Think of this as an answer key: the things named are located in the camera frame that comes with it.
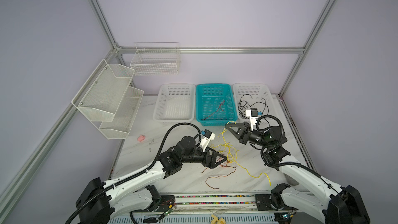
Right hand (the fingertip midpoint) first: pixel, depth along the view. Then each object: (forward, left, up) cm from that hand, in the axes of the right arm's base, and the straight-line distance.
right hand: (226, 128), depth 64 cm
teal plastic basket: (+42, +2, -31) cm, 52 cm away
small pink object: (+11, +50, -29) cm, 59 cm away
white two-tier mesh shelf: (+18, +59, 0) cm, 61 cm away
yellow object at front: (-29, +4, -31) cm, 43 cm away
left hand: (-8, +2, -11) cm, 14 cm away
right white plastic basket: (+50, -30, -30) cm, 66 cm away
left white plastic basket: (+42, +32, -30) cm, 61 cm away
